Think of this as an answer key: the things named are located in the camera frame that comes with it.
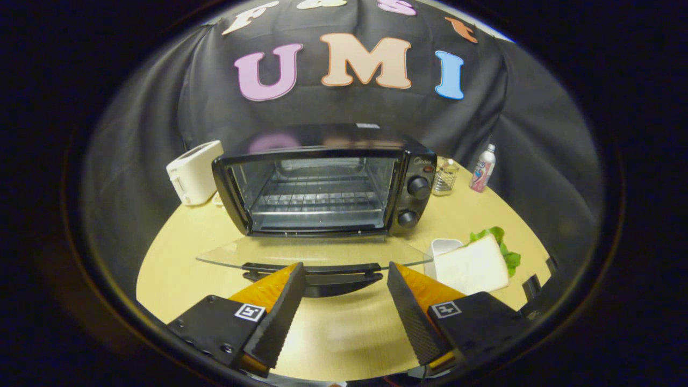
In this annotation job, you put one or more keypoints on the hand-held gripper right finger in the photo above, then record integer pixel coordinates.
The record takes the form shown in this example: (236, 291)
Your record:
(411, 317)

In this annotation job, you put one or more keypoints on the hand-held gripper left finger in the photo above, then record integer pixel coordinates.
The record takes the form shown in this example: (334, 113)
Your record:
(277, 317)

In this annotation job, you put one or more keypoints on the white bread lettuce sandwich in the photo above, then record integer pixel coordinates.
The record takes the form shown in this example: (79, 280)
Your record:
(473, 266)

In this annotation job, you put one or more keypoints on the black toaster oven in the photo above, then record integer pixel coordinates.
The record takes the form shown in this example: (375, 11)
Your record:
(414, 161)

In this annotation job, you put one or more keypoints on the white pop-up toaster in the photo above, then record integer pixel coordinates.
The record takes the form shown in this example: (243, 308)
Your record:
(193, 169)

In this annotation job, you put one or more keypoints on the white rectangular dish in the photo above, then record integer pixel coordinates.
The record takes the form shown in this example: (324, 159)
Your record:
(443, 246)

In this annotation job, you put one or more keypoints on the small patterned saucer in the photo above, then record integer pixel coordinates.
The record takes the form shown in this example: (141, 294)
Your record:
(217, 200)

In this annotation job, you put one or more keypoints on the clear glass jar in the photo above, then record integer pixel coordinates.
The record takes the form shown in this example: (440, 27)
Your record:
(445, 177)

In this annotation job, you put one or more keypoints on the white pink-label bottle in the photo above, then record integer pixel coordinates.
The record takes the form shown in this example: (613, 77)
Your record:
(482, 172)

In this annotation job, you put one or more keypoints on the black backdrop cloth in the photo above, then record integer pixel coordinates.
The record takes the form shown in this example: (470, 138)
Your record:
(215, 107)

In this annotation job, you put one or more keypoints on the black table edge bracket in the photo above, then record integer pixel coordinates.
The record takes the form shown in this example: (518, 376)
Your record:
(551, 265)
(531, 287)

